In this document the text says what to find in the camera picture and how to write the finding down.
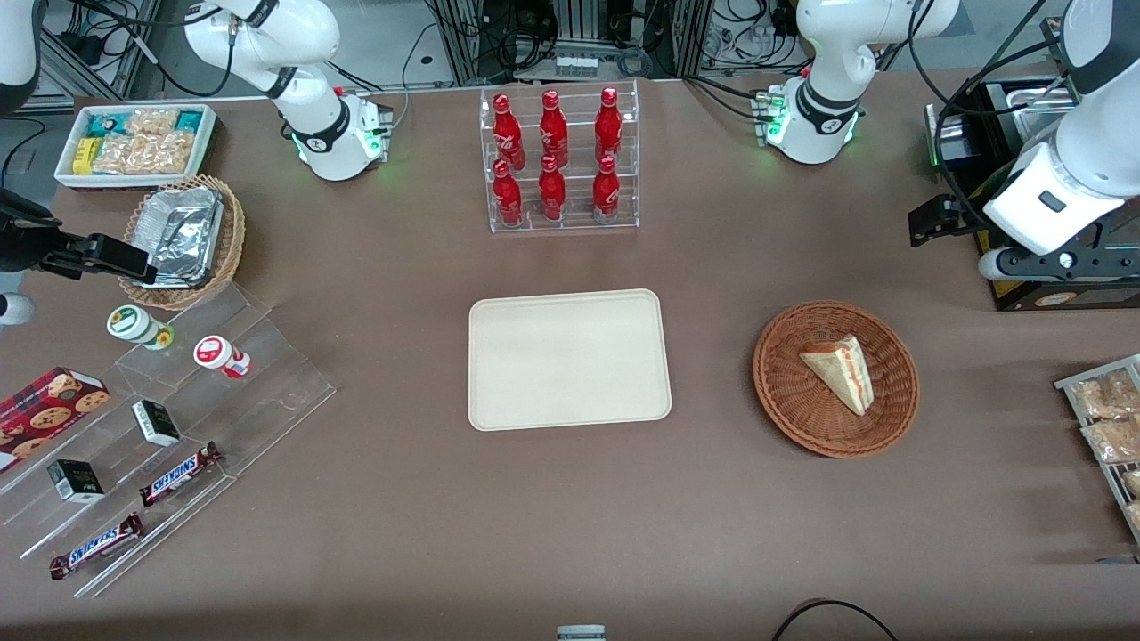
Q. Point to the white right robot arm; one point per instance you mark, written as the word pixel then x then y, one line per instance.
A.
pixel 329 133

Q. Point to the light tan wicker basket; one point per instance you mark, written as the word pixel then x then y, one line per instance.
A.
pixel 233 240

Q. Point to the red strawberry yoghurt cup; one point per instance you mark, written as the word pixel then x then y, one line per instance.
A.
pixel 214 352

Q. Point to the Snickers chocolate bar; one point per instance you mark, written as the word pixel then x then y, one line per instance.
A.
pixel 96 547
pixel 178 474

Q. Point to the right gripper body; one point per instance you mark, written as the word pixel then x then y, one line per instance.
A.
pixel 20 242

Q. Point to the small grey device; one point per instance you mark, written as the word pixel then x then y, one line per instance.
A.
pixel 581 634

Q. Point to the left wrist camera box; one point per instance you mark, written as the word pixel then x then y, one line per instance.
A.
pixel 1060 263

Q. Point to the white rectangular snack bin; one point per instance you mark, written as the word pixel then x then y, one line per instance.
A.
pixel 62 174

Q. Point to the clear cracker packet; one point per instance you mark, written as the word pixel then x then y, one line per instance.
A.
pixel 142 153
pixel 151 120

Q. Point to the small black carton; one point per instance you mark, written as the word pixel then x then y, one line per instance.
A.
pixel 76 481
pixel 157 423

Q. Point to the aluminium foil container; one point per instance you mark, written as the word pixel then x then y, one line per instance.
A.
pixel 183 231

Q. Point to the brown round wicker basket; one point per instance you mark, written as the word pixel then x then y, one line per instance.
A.
pixel 793 401

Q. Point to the red cola bottle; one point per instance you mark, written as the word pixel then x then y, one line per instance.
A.
pixel 606 189
pixel 553 129
pixel 552 191
pixel 508 196
pixel 608 125
pixel 507 133

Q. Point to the clear bagged snack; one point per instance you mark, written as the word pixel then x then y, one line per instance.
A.
pixel 1133 482
pixel 1109 396
pixel 1113 441

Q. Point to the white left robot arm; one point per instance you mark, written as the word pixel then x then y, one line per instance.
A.
pixel 824 89

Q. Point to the tray of packaged crackers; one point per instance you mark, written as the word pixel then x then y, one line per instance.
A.
pixel 1064 383

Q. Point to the red tartan cookie box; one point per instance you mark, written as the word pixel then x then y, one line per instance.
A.
pixel 44 418

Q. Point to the black glass food warmer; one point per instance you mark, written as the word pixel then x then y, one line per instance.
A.
pixel 1104 298

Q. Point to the clear acrylic bottle rack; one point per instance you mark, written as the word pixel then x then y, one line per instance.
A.
pixel 579 223

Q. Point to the green sunflower yoghurt cup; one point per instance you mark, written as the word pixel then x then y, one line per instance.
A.
pixel 134 322

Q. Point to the yellow snack packet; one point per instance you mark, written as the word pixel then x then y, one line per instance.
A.
pixel 85 156

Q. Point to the clear acrylic stepped shelf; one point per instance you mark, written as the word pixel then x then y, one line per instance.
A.
pixel 116 485
pixel 276 392

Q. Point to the white power strip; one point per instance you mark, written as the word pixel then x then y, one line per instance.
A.
pixel 576 66

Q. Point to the cream rectangular serving tray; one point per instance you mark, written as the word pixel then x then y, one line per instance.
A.
pixel 570 361

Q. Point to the triangular sandwich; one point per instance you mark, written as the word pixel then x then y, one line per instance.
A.
pixel 842 369

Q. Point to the teal snack packet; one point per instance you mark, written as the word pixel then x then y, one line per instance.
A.
pixel 190 121
pixel 107 125

